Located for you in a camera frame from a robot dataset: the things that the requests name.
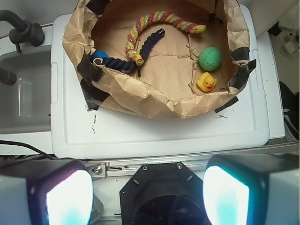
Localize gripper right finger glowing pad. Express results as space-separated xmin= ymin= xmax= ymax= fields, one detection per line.
xmin=203 ymin=153 xmax=300 ymax=225

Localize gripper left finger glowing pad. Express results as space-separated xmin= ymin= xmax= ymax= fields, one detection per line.
xmin=0 ymin=159 xmax=93 ymax=225

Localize yellow rubber duck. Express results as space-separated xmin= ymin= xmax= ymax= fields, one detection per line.
xmin=197 ymin=72 xmax=218 ymax=92

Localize white plastic lid tray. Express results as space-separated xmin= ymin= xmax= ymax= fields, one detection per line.
xmin=51 ymin=15 xmax=270 ymax=159

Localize brown paper bag bin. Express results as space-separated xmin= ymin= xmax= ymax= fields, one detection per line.
xmin=63 ymin=0 xmax=256 ymax=119

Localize green rubber ball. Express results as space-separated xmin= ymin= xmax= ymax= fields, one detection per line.
xmin=198 ymin=47 xmax=222 ymax=71

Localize blue plastic toy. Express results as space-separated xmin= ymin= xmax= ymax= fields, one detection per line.
xmin=90 ymin=50 xmax=109 ymax=62

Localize dark grey faucet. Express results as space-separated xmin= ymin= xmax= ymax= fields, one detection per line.
xmin=0 ymin=10 xmax=45 ymax=53

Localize aluminium extrusion rail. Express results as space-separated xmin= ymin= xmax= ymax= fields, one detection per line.
xmin=84 ymin=142 xmax=300 ymax=180

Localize thin black cable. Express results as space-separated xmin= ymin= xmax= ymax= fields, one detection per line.
xmin=0 ymin=139 xmax=59 ymax=160

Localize black octagonal mount plate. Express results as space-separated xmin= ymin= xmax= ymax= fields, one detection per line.
xmin=120 ymin=162 xmax=210 ymax=225

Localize navy blue rope toy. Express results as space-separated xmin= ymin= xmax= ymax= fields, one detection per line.
xmin=93 ymin=29 xmax=165 ymax=72

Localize multicolour twisted rope toy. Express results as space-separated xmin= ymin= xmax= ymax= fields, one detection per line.
xmin=125 ymin=11 xmax=206 ymax=60

